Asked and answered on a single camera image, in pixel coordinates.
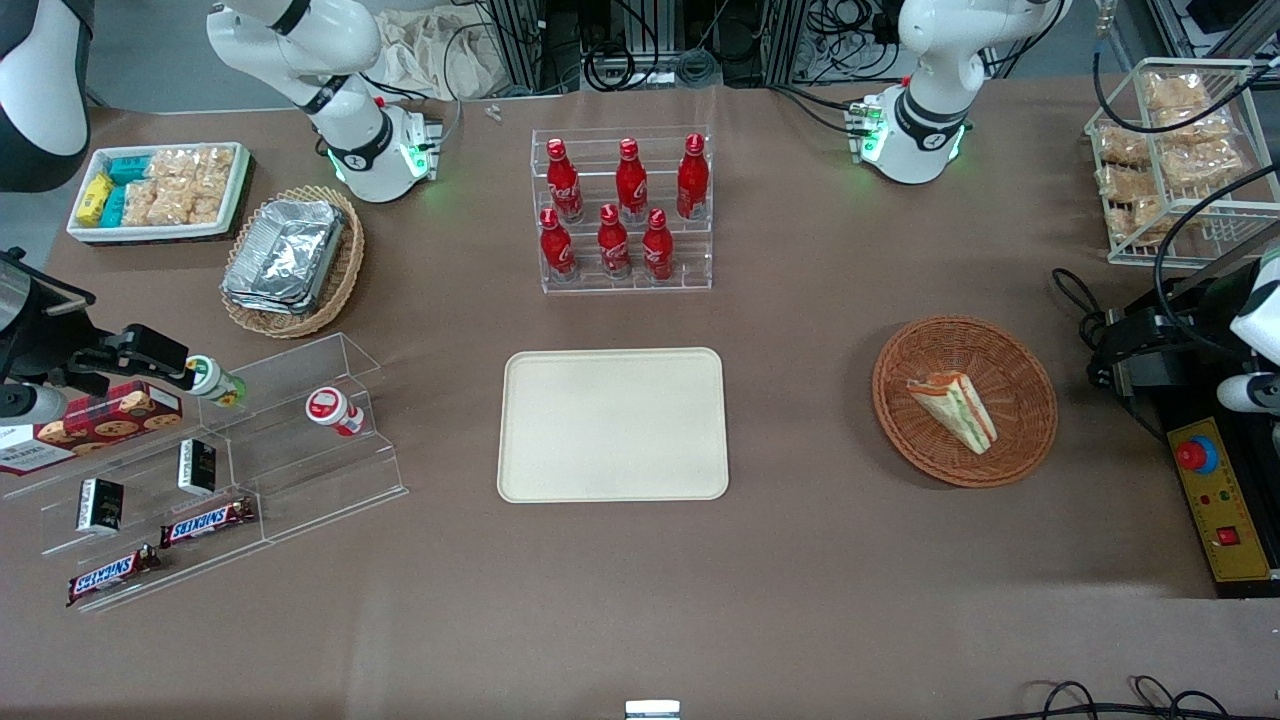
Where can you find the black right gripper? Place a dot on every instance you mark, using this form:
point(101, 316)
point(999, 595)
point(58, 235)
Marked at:
point(48, 342)

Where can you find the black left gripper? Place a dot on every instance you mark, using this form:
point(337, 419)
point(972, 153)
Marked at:
point(1163, 352)

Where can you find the triangular sandwich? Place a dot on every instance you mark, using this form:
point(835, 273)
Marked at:
point(960, 410)

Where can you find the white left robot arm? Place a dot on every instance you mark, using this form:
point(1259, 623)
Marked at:
point(925, 130)

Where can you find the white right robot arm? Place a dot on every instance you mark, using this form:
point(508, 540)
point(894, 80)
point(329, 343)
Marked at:
point(355, 150)

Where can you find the white rectangular snack tray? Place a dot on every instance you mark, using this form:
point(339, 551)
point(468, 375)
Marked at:
point(150, 234)

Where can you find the oval tan wicker basket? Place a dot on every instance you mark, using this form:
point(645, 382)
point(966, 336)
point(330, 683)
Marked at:
point(347, 270)

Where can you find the round brown wicker basket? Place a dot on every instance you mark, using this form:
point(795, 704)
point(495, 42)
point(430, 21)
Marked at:
point(930, 355)

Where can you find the cream plastic tray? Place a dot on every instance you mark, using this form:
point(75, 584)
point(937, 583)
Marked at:
point(610, 425)

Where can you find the black countertop appliance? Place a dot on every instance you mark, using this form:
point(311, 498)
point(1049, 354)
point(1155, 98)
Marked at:
point(1135, 328)

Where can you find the white bottle green cap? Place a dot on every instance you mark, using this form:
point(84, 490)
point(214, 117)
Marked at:
point(215, 380)

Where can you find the red chocolate cookie box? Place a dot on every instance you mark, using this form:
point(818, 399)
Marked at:
point(100, 418)

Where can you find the small black box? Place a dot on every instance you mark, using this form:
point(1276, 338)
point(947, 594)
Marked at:
point(197, 467)
point(100, 505)

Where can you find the crispy snack bag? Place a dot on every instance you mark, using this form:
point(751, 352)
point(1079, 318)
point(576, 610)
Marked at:
point(1122, 145)
point(1175, 90)
point(1122, 183)
point(1195, 125)
point(1205, 162)
point(1135, 218)

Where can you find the clear rice cracker pack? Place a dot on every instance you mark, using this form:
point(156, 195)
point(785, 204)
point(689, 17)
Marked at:
point(172, 163)
point(215, 168)
point(185, 206)
point(140, 203)

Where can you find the teal snack packet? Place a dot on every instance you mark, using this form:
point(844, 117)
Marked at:
point(114, 206)
point(128, 168)

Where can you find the white and red shortbread box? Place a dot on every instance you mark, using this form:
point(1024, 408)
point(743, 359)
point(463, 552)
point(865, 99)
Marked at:
point(30, 452)

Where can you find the yellow snack packet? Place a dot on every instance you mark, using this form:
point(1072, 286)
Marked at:
point(95, 198)

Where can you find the stack of foil trays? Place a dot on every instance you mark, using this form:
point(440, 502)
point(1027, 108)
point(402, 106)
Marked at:
point(285, 255)

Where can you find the yellow panel control box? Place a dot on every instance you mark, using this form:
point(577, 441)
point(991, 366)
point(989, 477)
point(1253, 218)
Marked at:
point(1225, 510)

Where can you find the snickers chocolate bar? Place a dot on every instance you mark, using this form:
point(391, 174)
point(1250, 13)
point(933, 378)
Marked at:
point(112, 575)
point(207, 522)

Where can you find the clear acrylic stepped shelf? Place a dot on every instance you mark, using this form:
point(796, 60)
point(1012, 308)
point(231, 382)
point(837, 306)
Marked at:
point(300, 460)

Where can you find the white bottle red cap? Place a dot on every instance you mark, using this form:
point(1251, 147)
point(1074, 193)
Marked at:
point(328, 408)

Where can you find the beige crumpled cloth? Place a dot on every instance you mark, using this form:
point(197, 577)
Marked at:
point(440, 55)

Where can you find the red cola bottle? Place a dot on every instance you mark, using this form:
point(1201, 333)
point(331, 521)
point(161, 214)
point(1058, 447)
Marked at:
point(657, 248)
point(556, 250)
point(563, 185)
point(613, 245)
point(692, 180)
point(631, 182)

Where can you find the clear acrylic bottle rack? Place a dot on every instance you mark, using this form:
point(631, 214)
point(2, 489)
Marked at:
point(692, 285)

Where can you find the small white metal bracket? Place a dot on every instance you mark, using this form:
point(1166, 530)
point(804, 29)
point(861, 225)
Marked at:
point(652, 710)

